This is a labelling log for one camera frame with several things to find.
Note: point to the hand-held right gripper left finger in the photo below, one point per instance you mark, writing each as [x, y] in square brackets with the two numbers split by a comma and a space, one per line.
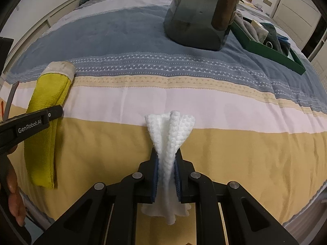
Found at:
[155, 181]

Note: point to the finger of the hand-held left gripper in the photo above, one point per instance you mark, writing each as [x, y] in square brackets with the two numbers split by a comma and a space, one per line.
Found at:
[55, 114]

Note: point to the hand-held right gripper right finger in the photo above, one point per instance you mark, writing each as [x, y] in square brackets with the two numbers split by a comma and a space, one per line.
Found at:
[178, 183]

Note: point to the yellow-green towel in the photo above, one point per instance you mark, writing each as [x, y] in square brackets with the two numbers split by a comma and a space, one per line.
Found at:
[40, 158]

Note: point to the white textured cloth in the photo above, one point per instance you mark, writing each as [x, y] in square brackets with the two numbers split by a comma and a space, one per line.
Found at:
[167, 143]

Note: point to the green box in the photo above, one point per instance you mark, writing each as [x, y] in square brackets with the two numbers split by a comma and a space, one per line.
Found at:
[270, 52]

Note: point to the person's left hand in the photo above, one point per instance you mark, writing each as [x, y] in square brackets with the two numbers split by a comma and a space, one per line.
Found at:
[12, 183]

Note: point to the striped bedspread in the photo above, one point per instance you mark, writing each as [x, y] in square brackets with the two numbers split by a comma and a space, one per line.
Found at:
[204, 132]

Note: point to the white bedside ledge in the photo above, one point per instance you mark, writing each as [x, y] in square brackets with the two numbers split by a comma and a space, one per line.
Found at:
[51, 12]

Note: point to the dark teal towel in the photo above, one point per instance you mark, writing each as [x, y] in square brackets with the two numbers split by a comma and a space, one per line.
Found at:
[277, 44]

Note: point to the beige cloth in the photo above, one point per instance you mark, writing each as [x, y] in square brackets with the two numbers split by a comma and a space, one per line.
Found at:
[259, 28]

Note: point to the blue cloth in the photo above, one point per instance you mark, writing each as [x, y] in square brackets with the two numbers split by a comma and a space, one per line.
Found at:
[283, 38]

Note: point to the white wardrobe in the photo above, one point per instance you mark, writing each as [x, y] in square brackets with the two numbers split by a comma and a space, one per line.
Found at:
[299, 10]

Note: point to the wall switch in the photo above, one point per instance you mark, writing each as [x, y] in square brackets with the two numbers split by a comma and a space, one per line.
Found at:
[267, 2]

